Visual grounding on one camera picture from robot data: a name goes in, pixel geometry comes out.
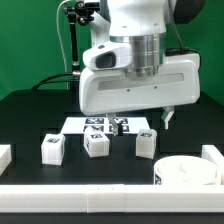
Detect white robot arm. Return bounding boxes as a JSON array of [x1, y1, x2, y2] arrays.
[[79, 0, 206, 135]]

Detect white cable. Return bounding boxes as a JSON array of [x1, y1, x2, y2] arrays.
[[55, 0, 72, 74]]

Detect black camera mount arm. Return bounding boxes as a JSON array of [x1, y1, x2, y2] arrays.
[[63, 0, 100, 92]]

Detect black cables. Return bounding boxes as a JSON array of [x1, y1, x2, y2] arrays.
[[31, 72, 84, 91]]

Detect white front rail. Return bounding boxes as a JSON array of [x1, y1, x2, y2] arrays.
[[0, 185, 224, 213]]

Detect white marker sheet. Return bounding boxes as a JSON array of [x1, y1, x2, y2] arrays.
[[61, 117, 149, 134]]

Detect white left rail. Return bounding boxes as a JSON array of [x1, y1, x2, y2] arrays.
[[0, 145, 12, 176]]

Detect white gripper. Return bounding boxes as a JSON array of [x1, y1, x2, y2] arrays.
[[79, 43, 200, 135]]

